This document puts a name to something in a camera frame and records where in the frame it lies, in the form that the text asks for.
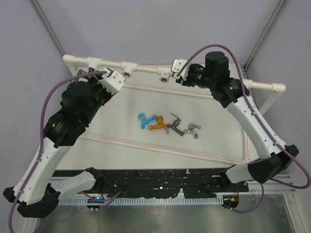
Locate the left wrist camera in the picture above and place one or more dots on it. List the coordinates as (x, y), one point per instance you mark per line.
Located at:
(114, 82)

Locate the chrome metal faucet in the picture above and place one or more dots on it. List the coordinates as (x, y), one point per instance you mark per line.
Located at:
(191, 130)

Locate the dark long-spout faucet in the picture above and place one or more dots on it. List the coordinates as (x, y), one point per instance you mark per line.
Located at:
(83, 71)

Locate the white slotted cable duct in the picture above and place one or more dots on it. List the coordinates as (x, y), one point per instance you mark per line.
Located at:
(179, 200)

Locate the blue plastic faucet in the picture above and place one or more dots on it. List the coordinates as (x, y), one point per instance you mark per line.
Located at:
(144, 120)

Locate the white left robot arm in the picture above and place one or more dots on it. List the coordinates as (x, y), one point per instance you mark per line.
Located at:
(35, 195)

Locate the orange plastic faucet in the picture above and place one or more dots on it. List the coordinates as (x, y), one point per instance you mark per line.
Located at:
(160, 125)

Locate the grey metal faucet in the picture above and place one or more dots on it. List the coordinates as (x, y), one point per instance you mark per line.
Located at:
(174, 125)

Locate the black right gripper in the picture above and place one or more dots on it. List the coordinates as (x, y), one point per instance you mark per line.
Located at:
(186, 83)

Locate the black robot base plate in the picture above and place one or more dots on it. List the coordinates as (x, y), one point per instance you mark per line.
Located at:
(165, 183)

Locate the white PVC pipe frame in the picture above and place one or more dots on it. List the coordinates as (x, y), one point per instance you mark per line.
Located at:
(115, 139)

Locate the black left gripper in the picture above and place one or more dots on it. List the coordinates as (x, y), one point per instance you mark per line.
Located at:
(93, 82)

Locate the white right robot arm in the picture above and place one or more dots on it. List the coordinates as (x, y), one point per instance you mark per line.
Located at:
(272, 151)

